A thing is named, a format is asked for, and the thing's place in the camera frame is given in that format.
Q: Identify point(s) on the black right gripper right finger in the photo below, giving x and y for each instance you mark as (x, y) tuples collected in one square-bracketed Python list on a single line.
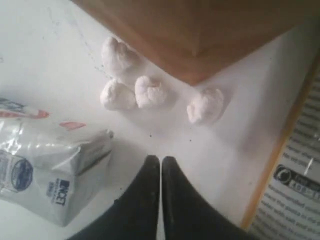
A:
[(186, 214)]

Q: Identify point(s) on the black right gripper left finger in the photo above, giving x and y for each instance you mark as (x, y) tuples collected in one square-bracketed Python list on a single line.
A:
[(134, 215)]

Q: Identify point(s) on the brown paper bag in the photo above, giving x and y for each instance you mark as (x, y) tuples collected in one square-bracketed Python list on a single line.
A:
[(193, 39)]

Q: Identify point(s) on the milk carton blue white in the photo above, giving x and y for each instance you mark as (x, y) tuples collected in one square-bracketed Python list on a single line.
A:
[(50, 167)]

